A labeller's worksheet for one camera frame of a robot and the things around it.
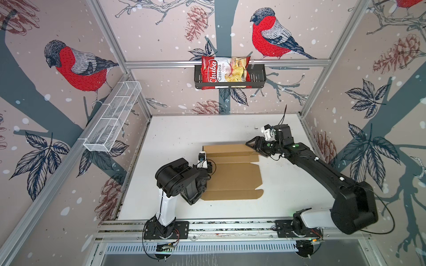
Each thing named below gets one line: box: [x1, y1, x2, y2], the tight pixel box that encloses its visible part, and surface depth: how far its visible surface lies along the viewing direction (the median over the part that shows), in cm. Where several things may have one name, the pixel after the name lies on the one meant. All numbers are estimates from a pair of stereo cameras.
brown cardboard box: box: [200, 144, 265, 201], surface depth 89 cm
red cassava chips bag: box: [200, 55, 253, 90], surface depth 90 cm
